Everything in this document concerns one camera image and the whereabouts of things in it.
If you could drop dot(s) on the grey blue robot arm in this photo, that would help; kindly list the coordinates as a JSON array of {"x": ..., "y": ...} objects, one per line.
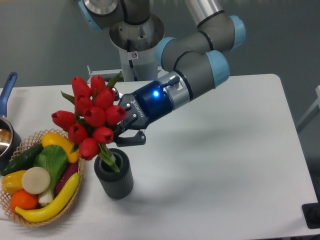
[{"x": 176, "y": 71}]

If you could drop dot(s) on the green cucumber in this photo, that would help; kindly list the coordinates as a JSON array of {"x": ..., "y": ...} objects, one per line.
[{"x": 23, "y": 161}]

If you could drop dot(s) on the woven wicker basket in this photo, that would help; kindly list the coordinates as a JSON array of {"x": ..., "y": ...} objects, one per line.
[{"x": 5, "y": 198}]

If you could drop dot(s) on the yellow bell pepper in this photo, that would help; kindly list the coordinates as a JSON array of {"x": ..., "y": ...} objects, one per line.
[{"x": 12, "y": 182}]

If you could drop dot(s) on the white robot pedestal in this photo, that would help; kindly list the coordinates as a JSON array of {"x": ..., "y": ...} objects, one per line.
[{"x": 136, "y": 45}]

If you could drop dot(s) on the green bok choy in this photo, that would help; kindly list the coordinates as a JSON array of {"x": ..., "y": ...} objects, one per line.
[{"x": 52, "y": 158}]

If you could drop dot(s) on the yellow banana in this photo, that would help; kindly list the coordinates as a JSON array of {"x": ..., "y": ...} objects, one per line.
[{"x": 56, "y": 206}]

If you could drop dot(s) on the blue handled saucepan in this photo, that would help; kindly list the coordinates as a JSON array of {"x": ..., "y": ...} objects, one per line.
[{"x": 9, "y": 138}]

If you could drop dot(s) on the beige round slice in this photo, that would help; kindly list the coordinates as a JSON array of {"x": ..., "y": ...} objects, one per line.
[{"x": 35, "y": 180}]

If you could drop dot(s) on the black device at table edge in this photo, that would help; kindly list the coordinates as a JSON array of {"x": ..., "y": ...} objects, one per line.
[{"x": 311, "y": 212}]

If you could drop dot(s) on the dark grey ribbed vase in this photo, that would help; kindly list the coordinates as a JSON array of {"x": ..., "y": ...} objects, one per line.
[{"x": 116, "y": 185}]

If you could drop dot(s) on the red tulip bouquet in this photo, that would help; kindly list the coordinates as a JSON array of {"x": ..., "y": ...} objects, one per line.
[{"x": 94, "y": 122}]

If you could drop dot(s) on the purple sweet potato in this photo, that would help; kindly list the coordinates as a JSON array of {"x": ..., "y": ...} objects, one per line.
[{"x": 70, "y": 170}]

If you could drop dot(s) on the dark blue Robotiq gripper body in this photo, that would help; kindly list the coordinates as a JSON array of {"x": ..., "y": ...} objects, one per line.
[{"x": 144, "y": 106}]

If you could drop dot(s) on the orange fruit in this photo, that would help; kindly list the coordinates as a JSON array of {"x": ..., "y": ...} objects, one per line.
[{"x": 23, "y": 200}]

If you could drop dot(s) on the white frame at right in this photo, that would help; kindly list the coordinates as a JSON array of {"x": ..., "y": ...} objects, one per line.
[{"x": 310, "y": 113}]

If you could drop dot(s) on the yellow squash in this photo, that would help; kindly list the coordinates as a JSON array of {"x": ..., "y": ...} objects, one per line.
[{"x": 53, "y": 138}]

